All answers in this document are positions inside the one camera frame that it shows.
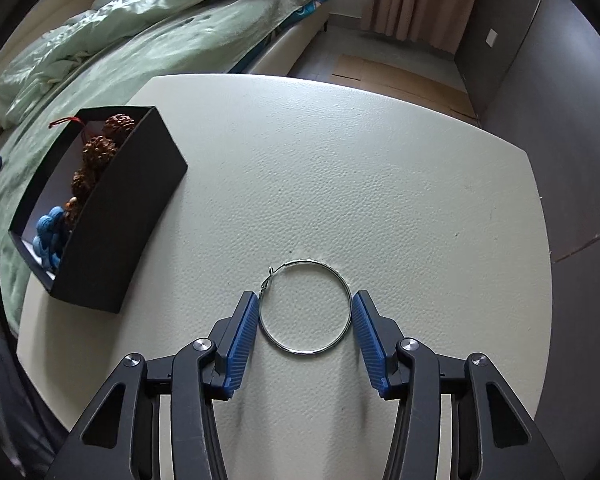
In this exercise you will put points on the brown cardboard floor covering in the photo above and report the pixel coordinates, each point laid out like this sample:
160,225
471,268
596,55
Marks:
405,77

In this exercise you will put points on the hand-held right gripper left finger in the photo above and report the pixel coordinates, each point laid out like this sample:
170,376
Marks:
240,350

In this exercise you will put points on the white wall switch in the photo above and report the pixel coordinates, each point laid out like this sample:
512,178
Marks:
491,37

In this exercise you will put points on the dark cloth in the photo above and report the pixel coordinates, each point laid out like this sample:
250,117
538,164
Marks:
15,385

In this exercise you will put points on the black jewelry box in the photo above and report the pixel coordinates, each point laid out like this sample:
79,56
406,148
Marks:
115,220

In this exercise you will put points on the pink curtain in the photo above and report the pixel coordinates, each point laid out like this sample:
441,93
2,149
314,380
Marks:
410,0

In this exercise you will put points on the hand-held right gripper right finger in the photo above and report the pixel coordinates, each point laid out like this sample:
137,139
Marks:
370,350

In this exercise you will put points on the light green quilt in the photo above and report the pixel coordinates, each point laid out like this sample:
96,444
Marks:
130,15

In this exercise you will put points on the white bed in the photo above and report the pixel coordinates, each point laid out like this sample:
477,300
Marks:
190,50

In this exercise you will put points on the silver hoop earring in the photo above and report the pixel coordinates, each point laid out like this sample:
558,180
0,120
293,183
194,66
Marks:
306,354

